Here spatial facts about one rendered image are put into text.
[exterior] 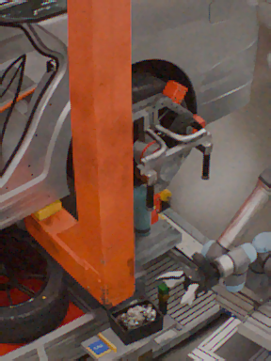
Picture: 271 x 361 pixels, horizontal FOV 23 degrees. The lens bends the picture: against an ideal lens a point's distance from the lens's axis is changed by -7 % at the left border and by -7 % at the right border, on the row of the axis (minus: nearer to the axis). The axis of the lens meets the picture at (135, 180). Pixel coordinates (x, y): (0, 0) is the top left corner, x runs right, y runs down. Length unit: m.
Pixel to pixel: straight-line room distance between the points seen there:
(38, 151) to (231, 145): 2.08
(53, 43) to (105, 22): 0.66
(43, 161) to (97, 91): 0.86
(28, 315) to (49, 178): 0.66
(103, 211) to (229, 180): 2.00
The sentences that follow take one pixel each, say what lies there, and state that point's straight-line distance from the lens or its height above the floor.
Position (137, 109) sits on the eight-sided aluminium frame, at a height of 1.12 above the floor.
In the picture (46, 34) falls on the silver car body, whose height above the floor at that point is 1.63.
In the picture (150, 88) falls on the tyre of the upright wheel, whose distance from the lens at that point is 3.29.
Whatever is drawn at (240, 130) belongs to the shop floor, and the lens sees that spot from 5.03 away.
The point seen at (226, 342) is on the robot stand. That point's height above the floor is 0.21.
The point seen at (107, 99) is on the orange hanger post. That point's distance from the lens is 2.39.
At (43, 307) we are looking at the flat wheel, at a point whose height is 0.50.
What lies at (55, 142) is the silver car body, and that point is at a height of 1.07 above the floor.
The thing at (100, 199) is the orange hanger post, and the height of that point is 1.18.
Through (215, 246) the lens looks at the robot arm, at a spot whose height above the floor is 1.16.
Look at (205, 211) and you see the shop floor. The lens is 4.34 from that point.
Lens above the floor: 2.91
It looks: 40 degrees down
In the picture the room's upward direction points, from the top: 1 degrees counter-clockwise
